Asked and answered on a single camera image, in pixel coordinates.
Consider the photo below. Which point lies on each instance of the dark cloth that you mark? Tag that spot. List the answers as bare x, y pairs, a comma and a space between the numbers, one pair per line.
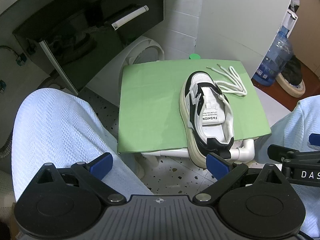
292, 72

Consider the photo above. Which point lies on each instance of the black cabinet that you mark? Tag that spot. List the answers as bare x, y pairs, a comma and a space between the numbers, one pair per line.
75, 30

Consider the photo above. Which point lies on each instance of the tape roll with black cloth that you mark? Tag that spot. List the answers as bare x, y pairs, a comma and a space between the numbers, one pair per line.
290, 91

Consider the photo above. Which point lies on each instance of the white shoelace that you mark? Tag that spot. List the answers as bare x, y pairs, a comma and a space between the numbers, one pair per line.
228, 84

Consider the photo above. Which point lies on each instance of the blue water jug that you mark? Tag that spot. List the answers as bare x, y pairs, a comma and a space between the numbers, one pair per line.
272, 60

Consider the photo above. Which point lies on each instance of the person's right leg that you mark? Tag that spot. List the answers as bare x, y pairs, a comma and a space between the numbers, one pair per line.
295, 130

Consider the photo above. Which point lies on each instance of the white and black sneaker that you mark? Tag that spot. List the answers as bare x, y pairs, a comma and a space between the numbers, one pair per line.
195, 100

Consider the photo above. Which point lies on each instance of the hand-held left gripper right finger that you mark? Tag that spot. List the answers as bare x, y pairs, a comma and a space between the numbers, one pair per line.
215, 165

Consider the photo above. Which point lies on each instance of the green foam board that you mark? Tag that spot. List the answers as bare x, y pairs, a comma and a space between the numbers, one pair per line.
150, 105

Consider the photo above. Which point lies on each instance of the brown wooden door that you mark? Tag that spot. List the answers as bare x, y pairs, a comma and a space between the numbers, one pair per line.
312, 42

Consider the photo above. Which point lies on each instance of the green round cap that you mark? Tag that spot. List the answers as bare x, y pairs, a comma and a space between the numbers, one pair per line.
194, 56

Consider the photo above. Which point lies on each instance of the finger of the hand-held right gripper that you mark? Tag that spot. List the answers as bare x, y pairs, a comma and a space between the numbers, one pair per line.
280, 151
315, 139

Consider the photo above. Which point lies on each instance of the white board panel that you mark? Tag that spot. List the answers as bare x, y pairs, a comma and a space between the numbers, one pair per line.
237, 17

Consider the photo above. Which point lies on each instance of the white round fan housing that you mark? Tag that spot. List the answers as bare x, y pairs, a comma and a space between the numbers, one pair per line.
147, 50

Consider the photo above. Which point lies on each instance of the person's leg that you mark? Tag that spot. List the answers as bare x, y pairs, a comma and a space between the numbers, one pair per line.
295, 130
62, 135

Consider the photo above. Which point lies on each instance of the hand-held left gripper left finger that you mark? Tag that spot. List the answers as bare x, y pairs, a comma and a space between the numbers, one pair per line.
101, 165

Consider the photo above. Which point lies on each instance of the person's left leg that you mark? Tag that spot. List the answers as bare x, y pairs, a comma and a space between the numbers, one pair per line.
62, 135

